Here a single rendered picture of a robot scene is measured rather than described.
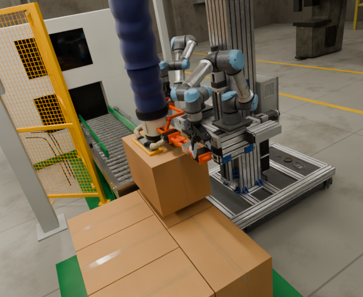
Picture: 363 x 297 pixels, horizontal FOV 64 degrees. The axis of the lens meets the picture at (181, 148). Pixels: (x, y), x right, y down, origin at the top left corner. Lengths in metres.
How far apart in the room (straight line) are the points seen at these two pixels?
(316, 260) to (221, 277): 1.04
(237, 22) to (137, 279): 1.85
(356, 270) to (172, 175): 1.52
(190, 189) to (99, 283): 0.80
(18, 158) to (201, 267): 1.98
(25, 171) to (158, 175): 1.60
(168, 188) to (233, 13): 1.32
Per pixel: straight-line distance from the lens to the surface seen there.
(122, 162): 3.06
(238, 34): 2.35
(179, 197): 2.01
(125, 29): 1.82
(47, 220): 3.38
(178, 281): 1.79
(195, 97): 1.43
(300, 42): 8.83
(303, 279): 2.47
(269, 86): 2.56
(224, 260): 1.84
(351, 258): 2.67
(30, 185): 3.17
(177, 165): 1.88
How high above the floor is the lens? 1.93
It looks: 27 degrees down
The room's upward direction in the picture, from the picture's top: 10 degrees counter-clockwise
